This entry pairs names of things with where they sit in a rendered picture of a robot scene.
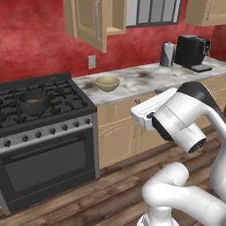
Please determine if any dark framed window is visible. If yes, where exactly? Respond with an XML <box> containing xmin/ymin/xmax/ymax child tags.
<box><xmin>125</xmin><ymin>0</ymin><xmax>183</xmax><ymax>29</ymax></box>

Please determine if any silver wall cabinet door handle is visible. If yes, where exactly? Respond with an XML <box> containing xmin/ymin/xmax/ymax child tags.
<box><xmin>94</xmin><ymin>0</ymin><xmax>102</xmax><ymax>42</ymax></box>

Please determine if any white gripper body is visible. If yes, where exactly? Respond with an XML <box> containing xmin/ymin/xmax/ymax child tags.
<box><xmin>131</xmin><ymin>87</ymin><xmax>179</xmax><ymax>131</ymax></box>

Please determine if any beige base cabinet door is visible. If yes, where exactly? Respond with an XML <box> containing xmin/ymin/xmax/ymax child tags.
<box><xmin>134</xmin><ymin>128</ymin><xmax>170</xmax><ymax>155</ymax></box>
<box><xmin>98</xmin><ymin>117</ymin><xmax>138</xmax><ymax>170</ymax></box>

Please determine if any beige wall cabinet door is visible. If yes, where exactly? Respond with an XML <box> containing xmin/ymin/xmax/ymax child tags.
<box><xmin>63</xmin><ymin>0</ymin><xmax>109</xmax><ymax>54</ymax></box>

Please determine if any beige base cabinet run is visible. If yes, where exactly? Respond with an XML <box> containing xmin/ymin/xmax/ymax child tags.
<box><xmin>200</xmin><ymin>75</ymin><xmax>226</xmax><ymax>131</ymax></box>

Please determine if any black and steel stove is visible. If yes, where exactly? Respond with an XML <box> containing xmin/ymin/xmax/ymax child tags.
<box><xmin>0</xmin><ymin>72</ymin><xmax>102</xmax><ymax>216</ymax></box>

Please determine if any grey paper towel roll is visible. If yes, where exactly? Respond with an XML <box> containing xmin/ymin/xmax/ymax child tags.
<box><xmin>160</xmin><ymin>41</ymin><xmax>177</xmax><ymax>68</ymax></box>

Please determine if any black oven door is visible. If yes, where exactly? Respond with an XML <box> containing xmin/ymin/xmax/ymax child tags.
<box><xmin>0</xmin><ymin>128</ymin><xmax>97</xmax><ymax>214</ymax></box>

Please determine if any white wall outlet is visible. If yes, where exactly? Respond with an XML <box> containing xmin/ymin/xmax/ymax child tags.
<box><xmin>87</xmin><ymin>54</ymin><xmax>97</xmax><ymax>71</ymax></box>

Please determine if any dark grey pot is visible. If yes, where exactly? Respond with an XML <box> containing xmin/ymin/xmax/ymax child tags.
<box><xmin>17</xmin><ymin>77</ymin><xmax>57</xmax><ymax>117</ymax></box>

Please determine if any beige bowl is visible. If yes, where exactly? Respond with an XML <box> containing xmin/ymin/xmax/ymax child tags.
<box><xmin>94</xmin><ymin>75</ymin><xmax>121</xmax><ymax>93</ymax></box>

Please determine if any black coffee machine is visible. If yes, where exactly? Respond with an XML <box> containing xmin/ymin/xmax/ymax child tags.
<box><xmin>173</xmin><ymin>34</ymin><xmax>214</xmax><ymax>73</ymax></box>

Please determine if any black oven door handle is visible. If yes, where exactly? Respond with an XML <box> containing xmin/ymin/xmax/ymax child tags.
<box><xmin>8</xmin><ymin>137</ymin><xmax>90</xmax><ymax>162</ymax></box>

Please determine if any beige wall cabinet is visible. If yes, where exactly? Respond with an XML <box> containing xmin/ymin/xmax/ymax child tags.
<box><xmin>184</xmin><ymin>0</ymin><xmax>226</xmax><ymax>27</ymax></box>

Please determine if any beige wall cabinet body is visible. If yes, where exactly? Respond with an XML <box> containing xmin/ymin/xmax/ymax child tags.
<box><xmin>105</xmin><ymin>0</ymin><xmax>128</xmax><ymax>36</ymax></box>

